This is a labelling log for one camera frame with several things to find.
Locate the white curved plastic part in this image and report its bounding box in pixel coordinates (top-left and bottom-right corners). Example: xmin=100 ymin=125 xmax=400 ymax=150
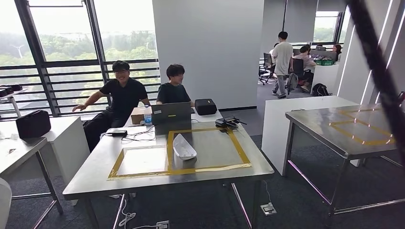
xmin=172 ymin=133 xmax=198 ymax=161

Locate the stainless steel workbench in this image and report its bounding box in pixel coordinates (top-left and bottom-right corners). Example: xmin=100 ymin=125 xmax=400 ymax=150
xmin=62 ymin=121 xmax=275 ymax=229

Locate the black zipped case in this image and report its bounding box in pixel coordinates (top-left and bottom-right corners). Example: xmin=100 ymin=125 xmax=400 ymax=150
xmin=0 ymin=83 xmax=24 ymax=98
xmin=15 ymin=109 xmax=52 ymax=139
xmin=194 ymin=98 xmax=218 ymax=116

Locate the black handheld controller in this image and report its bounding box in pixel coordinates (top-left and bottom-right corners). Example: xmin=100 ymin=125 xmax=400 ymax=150
xmin=214 ymin=116 xmax=248 ymax=131

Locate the grey laptop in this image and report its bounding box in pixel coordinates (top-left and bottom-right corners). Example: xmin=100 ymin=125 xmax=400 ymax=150
xmin=150 ymin=102 xmax=192 ymax=126

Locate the person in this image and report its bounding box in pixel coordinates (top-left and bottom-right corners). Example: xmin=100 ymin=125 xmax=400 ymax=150
xmin=155 ymin=63 xmax=195 ymax=108
xmin=271 ymin=31 xmax=295 ymax=100
xmin=292 ymin=44 xmax=317 ymax=93
xmin=71 ymin=60 xmax=151 ymax=153
xmin=268 ymin=42 xmax=280 ymax=65
xmin=331 ymin=43 xmax=342 ymax=62

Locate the clear water bottle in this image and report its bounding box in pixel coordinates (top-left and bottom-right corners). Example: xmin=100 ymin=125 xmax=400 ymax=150
xmin=143 ymin=104 xmax=153 ymax=126

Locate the cardboard box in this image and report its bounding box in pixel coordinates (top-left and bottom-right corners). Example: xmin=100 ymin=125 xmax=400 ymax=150
xmin=130 ymin=106 xmax=153 ymax=125

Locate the white counter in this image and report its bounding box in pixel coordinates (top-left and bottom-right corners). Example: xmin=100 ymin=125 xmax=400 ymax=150
xmin=261 ymin=95 xmax=361 ymax=177

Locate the black office chair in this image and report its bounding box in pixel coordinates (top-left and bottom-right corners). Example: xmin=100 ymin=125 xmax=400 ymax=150
xmin=258 ymin=52 xmax=275 ymax=86

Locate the black power adapter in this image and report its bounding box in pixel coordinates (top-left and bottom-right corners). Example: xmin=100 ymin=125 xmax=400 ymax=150
xmin=104 ymin=129 xmax=128 ymax=137

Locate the floor socket box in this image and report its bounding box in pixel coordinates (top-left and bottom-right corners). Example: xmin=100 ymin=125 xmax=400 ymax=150
xmin=260 ymin=202 xmax=278 ymax=217

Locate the stainless steel table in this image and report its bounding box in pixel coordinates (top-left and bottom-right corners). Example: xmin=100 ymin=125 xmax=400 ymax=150
xmin=284 ymin=103 xmax=405 ymax=217
xmin=0 ymin=136 xmax=64 ymax=229

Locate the black backpack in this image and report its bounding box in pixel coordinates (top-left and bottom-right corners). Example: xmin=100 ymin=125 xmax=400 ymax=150
xmin=310 ymin=83 xmax=330 ymax=97

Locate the green plastic crate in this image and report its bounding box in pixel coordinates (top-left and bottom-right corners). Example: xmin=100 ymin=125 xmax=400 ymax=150
xmin=313 ymin=58 xmax=335 ymax=67

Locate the white cabinet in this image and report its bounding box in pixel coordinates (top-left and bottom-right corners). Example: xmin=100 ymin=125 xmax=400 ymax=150
xmin=0 ymin=116 xmax=91 ymax=206

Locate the black window railing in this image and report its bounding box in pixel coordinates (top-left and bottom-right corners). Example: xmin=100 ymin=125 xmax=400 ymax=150
xmin=0 ymin=58 xmax=161 ymax=120

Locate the white rounded shell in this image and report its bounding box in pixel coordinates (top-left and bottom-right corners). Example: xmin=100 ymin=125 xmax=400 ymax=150
xmin=0 ymin=177 xmax=12 ymax=229

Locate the black cable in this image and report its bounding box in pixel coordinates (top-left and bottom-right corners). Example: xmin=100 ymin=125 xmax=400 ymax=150
xmin=121 ymin=124 xmax=157 ymax=142

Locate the white floor cable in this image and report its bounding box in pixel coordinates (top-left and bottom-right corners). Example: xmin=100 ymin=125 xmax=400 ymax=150
xmin=117 ymin=198 xmax=159 ymax=229

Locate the black braided tether rope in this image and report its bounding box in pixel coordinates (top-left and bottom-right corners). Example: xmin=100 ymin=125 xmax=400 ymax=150
xmin=345 ymin=0 xmax=405 ymax=166

